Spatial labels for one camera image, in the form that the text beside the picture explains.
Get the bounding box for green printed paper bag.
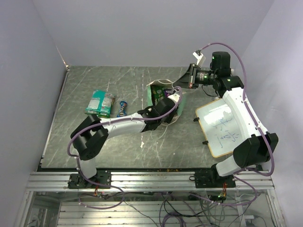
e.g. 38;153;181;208
146;79;187;140

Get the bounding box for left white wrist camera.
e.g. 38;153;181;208
168;93;180;103

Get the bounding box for white whiteboard wooden frame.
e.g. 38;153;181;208
196;99;243;158

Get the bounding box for green yellow snack box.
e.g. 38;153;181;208
151;85;165;102

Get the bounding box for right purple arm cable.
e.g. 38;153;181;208
201;42;276;206

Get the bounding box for aluminium extrusion rail frame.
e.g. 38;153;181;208
16;169;286;227

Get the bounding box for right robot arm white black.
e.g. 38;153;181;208
174;51;278;188

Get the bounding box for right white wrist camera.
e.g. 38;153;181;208
193;50;206;67

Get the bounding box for green snack packet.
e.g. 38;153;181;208
85;89;115;118

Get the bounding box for blue snack packet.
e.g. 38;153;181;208
117;101;128;117

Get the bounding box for loose cables under table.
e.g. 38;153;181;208
78;181;261;227

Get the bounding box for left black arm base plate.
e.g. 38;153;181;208
68;170;111;189

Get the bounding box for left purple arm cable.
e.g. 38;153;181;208
67;86;183;210

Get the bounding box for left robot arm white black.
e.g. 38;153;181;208
67;93;182;188

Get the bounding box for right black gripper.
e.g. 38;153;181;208
173;63;217;89

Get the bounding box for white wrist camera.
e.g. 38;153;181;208
168;93;180;103
193;50;206;67

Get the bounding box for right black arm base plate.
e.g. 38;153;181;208
189;168;236;189

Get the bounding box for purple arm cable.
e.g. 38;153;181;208
201;42;276;206
67;86;183;210

